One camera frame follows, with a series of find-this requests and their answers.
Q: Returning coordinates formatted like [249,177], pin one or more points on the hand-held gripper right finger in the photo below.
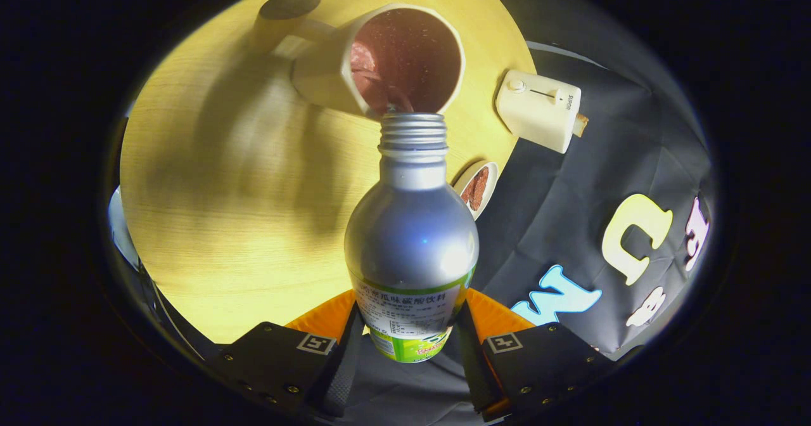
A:
[472,366]

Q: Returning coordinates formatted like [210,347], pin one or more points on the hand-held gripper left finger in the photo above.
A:
[345,366]

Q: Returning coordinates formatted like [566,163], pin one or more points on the silver juice bottle green label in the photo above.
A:
[412,242]

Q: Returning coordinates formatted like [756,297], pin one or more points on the brown meat piece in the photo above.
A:
[467,193]
[480,185]

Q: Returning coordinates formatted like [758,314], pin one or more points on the wooden table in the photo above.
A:
[241,223]

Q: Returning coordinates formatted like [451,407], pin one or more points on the white round plate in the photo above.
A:
[492,188]

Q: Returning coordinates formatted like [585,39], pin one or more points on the toast slice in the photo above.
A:
[581,125]

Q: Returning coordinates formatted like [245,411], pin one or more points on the white toaster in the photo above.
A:
[535,109]

